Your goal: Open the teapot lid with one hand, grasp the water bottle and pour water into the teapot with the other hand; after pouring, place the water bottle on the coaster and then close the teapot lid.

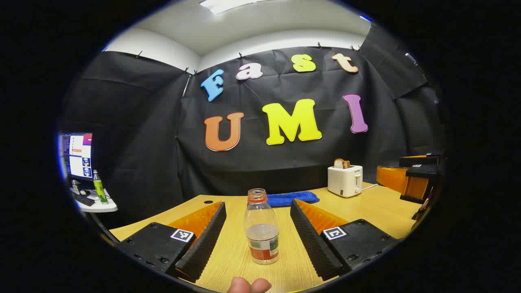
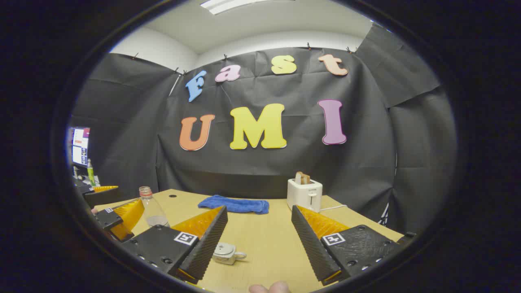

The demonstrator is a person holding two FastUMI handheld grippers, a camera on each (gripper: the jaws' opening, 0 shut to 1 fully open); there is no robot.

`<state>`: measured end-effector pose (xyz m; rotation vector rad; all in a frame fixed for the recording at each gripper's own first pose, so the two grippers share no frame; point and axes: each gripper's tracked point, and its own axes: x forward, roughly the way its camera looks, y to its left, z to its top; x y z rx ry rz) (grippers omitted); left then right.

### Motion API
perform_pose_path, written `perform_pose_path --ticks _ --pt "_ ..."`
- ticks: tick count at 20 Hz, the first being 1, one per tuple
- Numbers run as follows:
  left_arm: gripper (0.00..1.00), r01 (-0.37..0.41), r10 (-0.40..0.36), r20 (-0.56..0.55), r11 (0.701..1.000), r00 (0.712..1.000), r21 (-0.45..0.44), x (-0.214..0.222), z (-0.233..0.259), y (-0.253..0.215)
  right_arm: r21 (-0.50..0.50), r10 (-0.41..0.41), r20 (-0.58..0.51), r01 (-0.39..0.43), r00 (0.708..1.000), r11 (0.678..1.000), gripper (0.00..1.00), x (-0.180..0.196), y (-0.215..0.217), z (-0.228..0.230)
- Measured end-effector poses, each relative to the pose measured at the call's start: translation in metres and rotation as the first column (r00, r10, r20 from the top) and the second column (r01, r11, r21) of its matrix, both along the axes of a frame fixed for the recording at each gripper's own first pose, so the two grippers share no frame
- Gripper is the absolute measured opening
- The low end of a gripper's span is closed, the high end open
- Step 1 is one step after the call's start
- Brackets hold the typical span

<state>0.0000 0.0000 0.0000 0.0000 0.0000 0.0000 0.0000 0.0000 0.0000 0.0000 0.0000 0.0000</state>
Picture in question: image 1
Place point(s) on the green bottle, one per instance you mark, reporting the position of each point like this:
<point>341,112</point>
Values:
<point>99,189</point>

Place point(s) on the clear plastic water bottle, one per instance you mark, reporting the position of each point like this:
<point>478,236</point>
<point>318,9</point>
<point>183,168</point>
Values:
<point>260,228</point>

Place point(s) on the ceiling light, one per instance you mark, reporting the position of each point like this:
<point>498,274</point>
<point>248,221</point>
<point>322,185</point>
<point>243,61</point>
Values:
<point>228,5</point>

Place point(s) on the white toaster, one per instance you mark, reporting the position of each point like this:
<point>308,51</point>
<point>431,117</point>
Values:
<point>344,181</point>

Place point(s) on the computer monitor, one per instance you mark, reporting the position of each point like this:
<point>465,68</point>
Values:
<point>78,154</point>

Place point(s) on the blue towel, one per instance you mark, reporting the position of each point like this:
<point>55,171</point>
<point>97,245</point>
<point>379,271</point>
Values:
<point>295,198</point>

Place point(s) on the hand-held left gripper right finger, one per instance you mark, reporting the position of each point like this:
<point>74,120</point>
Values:
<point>311,240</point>

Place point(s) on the black keyboard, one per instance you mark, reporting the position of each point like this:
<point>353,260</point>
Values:
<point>83,200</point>

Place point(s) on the white side table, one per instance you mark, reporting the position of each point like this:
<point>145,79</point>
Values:
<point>101,206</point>

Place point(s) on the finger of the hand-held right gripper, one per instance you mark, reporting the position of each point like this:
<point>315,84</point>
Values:
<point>390,179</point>
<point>417,185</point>

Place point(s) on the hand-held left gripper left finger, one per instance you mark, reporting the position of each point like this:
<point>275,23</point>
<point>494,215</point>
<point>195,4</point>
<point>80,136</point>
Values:
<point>203,244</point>

